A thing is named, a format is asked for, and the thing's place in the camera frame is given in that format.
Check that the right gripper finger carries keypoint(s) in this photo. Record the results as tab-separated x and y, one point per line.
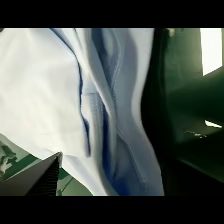
36	178

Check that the light blue shirt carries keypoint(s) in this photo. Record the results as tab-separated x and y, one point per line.
43	93

